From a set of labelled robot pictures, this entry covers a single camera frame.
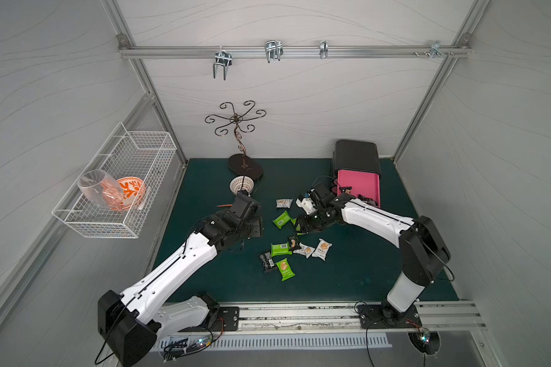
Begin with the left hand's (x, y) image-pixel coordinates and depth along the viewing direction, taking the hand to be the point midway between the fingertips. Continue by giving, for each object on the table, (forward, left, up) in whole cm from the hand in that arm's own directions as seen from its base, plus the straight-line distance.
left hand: (256, 225), depth 76 cm
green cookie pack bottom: (-9, -10, -17) cm, 22 cm away
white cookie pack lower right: (-1, -25, -17) cm, 30 cm away
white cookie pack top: (+20, -9, -16) cm, 27 cm away
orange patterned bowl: (+2, +35, +16) cm, 39 cm away
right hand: (+4, -15, -10) cm, 18 cm away
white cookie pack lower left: (-2, -18, -15) cm, 24 cm away
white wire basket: (+20, +41, +13) cm, 47 cm away
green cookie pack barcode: (-1, -8, -17) cm, 19 cm away
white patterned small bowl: (+30, +14, -15) cm, 36 cm away
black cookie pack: (0, -14, -15) cm, 20 cm away
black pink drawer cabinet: (+33, -42, -5) cm, 54 cm away
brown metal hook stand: (+42, +13, -14) cm, 46 cm away
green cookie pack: (+11, -9, -16) cm, 22 cm away
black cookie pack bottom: (-7, -3, -16) cm, 17 cm away
